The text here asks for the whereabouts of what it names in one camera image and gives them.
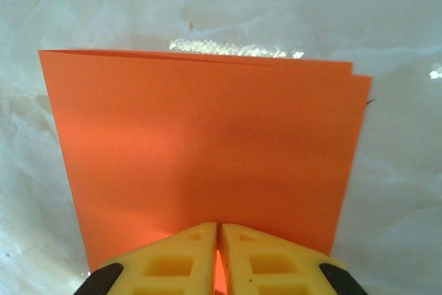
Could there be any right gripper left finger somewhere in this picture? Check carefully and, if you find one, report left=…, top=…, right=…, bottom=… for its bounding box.
left=74, top=221, right=218, bottom=295

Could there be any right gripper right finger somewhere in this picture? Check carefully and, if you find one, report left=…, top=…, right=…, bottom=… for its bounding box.
left=220, top=222, right=367, bottom=295

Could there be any orange paper sheet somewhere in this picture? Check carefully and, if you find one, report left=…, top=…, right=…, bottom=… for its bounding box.
left=37, top=49, right=373, bottom=292

